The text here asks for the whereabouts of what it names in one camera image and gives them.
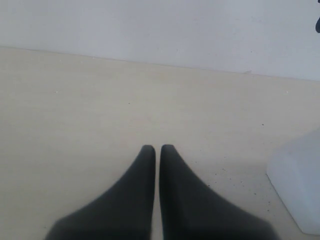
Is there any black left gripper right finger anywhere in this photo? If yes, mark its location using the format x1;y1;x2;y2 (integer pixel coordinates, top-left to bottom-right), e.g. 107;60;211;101
159;144;279;240

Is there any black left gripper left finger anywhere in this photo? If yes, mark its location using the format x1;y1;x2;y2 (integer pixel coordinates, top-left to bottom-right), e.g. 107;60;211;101
45;145;156;240

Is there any black helmet with visor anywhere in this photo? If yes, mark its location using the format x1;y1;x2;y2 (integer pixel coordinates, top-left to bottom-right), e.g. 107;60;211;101
315;18;320;33

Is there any white mannequin head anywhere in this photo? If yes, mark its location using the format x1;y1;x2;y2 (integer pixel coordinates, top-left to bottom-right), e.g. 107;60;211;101
266;129;320;235

